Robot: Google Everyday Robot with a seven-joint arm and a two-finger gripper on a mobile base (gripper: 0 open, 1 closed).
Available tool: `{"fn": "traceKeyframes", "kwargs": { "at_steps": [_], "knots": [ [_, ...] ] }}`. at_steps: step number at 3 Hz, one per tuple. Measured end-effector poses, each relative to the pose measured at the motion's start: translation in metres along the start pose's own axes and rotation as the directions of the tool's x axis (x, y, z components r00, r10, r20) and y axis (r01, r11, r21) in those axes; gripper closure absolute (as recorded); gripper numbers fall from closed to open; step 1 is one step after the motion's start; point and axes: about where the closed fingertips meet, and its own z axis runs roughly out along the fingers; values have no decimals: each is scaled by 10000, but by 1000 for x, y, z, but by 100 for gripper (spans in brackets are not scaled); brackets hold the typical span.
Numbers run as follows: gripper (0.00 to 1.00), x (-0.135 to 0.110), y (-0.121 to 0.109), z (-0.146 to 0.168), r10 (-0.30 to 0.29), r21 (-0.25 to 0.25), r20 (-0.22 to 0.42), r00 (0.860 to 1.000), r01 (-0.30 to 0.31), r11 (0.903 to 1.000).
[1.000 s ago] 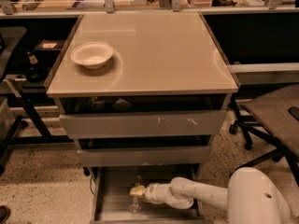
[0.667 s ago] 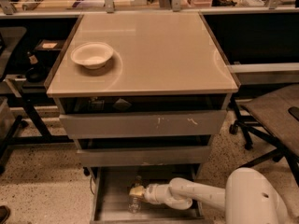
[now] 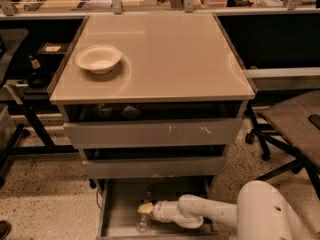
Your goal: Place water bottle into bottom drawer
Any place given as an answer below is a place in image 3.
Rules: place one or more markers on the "white paper bowl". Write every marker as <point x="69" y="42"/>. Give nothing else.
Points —
<point x="98" y="59"/>

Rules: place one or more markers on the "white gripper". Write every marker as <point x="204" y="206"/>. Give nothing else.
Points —
<point x="159" y="210"/>

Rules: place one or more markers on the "grey drawer cabinet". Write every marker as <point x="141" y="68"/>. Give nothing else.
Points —
<point x="174" y="66"/>

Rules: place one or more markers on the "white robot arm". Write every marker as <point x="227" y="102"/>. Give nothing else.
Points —
<point x="260" y="213"/>

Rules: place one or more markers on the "grey top drawer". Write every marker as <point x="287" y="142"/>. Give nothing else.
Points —
<point x="149" y="133"/>

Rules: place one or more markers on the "grey open bottom drawer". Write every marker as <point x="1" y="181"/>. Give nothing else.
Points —
<point x="122" y="197"/>

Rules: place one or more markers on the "black shoe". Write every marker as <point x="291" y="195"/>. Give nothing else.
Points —
<point x="5" y="229"/>

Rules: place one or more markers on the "clear plastic water bottle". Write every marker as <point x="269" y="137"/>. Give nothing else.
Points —
<point x="143" y="222"/>

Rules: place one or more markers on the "black round object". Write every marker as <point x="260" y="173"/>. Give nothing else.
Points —
<point x="38" y="79"/>

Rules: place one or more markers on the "grey middle drawer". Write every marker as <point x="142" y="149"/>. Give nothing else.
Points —
<point x="154" y="168"/>

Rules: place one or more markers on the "black office chair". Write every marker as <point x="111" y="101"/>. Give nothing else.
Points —
<point x="293" y="127"/>

